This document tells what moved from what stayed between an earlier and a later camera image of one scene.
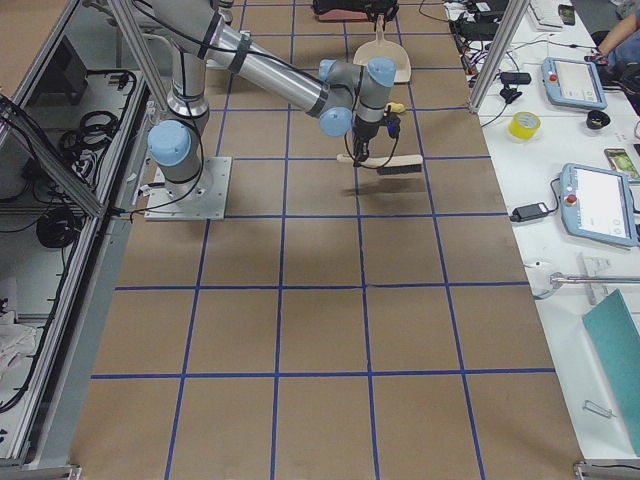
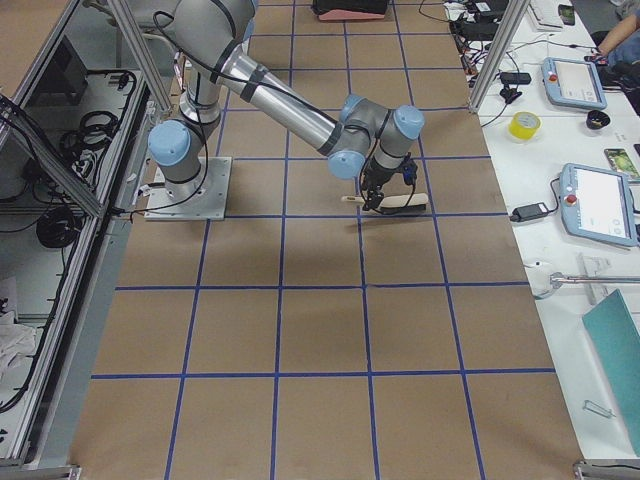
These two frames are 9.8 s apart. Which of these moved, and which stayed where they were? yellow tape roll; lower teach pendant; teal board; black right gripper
Moved: black right gripper
Stayed: teal board; lower teach pendant; yellow tape roll
